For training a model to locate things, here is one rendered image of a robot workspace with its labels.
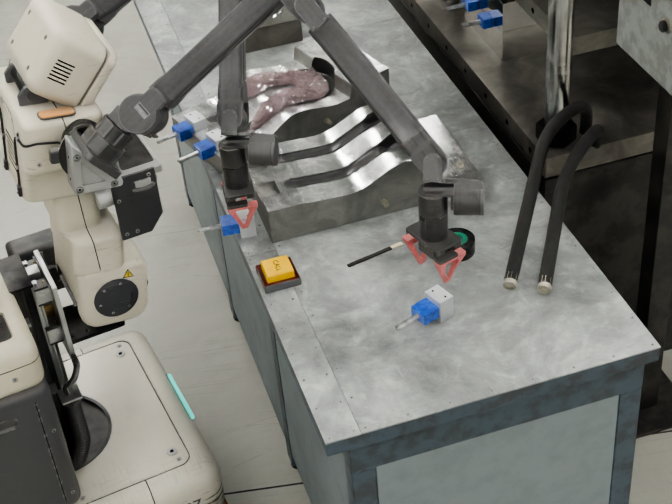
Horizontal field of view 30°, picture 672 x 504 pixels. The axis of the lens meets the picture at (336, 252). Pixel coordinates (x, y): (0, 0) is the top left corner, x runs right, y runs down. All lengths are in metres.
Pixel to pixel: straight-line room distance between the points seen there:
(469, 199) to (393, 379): 0.39
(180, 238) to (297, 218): 1.44
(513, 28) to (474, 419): 1.30
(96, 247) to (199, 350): 1.06
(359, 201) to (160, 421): 0.79
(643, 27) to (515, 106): 0.55
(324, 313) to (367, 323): 0.10
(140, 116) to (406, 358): 0.71
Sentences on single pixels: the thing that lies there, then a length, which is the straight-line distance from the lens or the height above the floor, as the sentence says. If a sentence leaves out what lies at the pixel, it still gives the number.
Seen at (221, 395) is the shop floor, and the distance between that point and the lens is 3.64.
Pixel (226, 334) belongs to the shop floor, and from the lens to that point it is 3.83.
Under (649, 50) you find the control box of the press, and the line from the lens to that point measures 2.85.
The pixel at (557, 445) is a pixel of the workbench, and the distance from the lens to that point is 2.67.
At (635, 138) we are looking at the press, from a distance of 3.19.
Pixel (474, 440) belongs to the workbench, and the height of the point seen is 0.66.
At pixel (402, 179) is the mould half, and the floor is 0.89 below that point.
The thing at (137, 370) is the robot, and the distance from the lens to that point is 3.36.
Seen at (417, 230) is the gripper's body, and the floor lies 1.02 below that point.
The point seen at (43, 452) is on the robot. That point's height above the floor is 0.51.
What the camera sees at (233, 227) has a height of 0.83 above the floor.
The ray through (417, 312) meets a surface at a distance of 2.57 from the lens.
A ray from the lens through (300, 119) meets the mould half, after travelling 3.11.
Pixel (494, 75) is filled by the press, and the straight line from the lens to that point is 3.42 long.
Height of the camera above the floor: 2.55
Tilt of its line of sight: 39 degrees down
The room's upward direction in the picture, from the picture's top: 5 degrees counter-clockwise
